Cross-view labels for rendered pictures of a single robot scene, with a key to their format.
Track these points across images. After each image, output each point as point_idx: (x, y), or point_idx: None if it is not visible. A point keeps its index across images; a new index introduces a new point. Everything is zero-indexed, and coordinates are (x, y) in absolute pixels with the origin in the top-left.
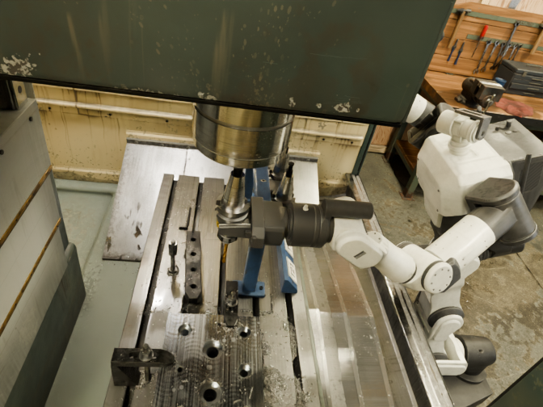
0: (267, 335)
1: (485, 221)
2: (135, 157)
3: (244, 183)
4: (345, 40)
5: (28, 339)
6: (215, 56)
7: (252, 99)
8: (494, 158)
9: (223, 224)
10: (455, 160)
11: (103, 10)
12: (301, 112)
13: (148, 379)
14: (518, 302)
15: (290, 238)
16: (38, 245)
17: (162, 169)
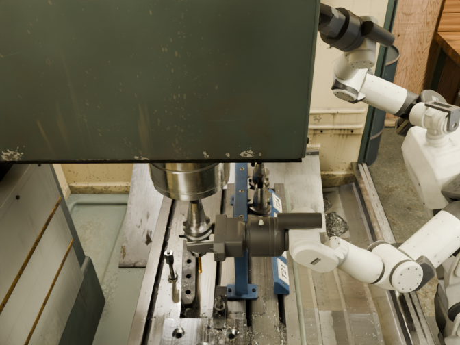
0: (259, 336)
1: (456, 216)
2: (142, 168)
3: (202, 207)
4: (233, 109)
5: (53, 343)
6: (140, 132)
7: (174, 157)
8: None
9: (190, 241)
10: (433, 152)
11: (59, 115)
12: (216, 160)
13: None
14: None
15: (250, 250)
16: (55, 264)
17: None
